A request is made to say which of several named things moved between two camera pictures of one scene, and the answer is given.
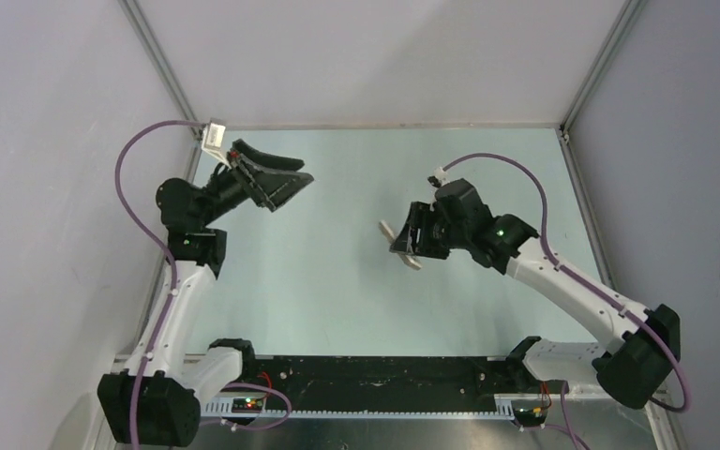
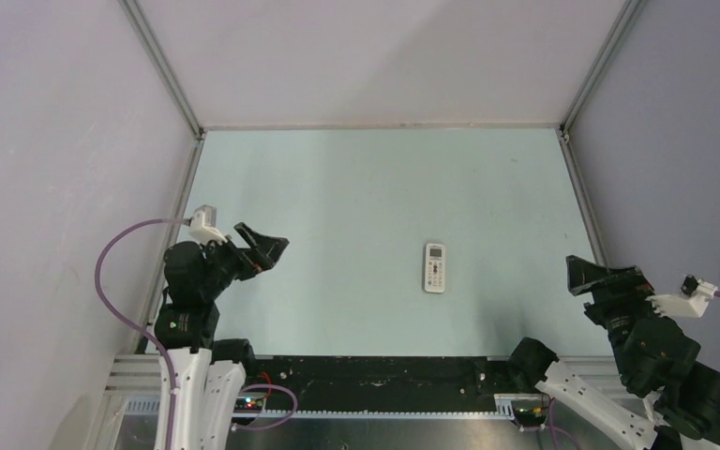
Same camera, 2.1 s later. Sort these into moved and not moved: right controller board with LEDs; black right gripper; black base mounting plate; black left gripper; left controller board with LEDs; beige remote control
Moved: black right gripper; beige remote control; black left gripper
Not moved: left controller board with LEDs; right controller board with LEDs; black base mounting plate
